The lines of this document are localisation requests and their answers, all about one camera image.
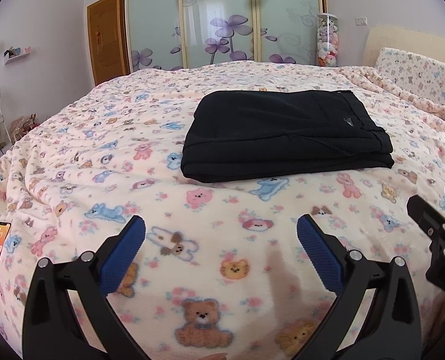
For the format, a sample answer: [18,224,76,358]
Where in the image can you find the black pants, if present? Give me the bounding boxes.
[181,90,394,183]

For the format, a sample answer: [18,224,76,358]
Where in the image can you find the beige headboard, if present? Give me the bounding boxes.
[362,26,445,66]

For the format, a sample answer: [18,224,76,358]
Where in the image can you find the animal print fleece blanket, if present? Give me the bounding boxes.
[0,62,445,359]

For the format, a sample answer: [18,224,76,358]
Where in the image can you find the clear tube of plush toys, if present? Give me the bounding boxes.
[316,13,339,68]

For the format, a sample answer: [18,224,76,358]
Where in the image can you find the brown wooden door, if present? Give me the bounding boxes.
[86,0,127,86]

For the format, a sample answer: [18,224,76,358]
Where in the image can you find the floral glass sliding wardrobe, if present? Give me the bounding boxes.
[119,0,326,72]

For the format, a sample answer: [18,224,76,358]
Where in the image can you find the white wall socket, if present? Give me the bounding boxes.
[355,17,368,27]

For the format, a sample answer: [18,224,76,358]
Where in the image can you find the white wall shelf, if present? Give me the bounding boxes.
[4,46,31,64]

